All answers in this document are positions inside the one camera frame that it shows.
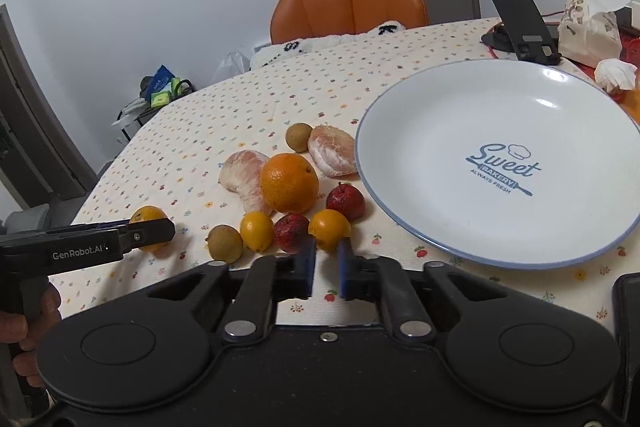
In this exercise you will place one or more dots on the dark red fruit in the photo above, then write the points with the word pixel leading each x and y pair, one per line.
pixel 347 200
pixel 289 232

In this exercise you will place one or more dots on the dark red fruit front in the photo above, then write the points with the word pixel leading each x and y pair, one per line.
pixel 289 232

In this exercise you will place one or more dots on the black wire rack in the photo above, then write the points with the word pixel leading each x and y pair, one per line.
pixel 156 92

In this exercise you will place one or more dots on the brown longan near pomelo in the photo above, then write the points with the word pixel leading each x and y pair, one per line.
pixel 297 136

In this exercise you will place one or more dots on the person's left hand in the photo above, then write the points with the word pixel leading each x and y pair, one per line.
pixel 16 329

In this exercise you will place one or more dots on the curved peeled pomelo segment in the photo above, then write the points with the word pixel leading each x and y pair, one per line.
pixel 240 175

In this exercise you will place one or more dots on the floral tablecloth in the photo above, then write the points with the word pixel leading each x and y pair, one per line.
pixel 173 163

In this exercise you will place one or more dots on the brown longan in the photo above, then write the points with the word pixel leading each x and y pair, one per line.
pixel 297 136
pixel 225 244

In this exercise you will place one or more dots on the black phone bottom right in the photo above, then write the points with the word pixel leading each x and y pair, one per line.
pixel 626 305

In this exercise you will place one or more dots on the white plate blue rim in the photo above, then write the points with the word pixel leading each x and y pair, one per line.
pixel 507 163

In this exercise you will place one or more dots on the dark red fruit back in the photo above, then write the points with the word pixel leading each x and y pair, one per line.
pixel 347 200

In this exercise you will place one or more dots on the brown longan front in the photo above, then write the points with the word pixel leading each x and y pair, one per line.
pixel 225 244

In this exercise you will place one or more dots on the white fluffy cushion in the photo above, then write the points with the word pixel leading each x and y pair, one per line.
pixel 279 52

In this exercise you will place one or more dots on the orange kumquat front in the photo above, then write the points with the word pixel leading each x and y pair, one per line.
pixel 328 227

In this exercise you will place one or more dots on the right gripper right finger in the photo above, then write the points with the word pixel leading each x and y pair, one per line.
pixel 382 281

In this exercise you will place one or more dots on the white plastic bag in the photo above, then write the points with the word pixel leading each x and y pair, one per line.
pixel 233 64

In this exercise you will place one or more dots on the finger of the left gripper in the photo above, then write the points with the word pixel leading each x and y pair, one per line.
pixel 136 235

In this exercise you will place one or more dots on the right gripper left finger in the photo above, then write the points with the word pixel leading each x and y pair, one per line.
pixel 259 289

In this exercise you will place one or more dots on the crumpled white tissue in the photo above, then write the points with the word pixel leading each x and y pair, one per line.
pixel 613 75

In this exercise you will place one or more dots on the large orange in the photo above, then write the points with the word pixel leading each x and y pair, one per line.
pixel 289 183

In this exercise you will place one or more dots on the small yellow kumquat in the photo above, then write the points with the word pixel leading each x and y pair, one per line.
pixel 256 230

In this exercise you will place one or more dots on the round peeled pomelo segment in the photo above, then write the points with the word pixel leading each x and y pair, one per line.
pixel 333 151

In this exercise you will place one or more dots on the black round charger base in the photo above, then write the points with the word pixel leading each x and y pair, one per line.
pixel 498 39

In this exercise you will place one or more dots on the black phone stand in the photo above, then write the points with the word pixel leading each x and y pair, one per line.
pixel 527 31

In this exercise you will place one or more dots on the paper tissue pack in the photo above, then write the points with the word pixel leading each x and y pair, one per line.
pixel 588 31

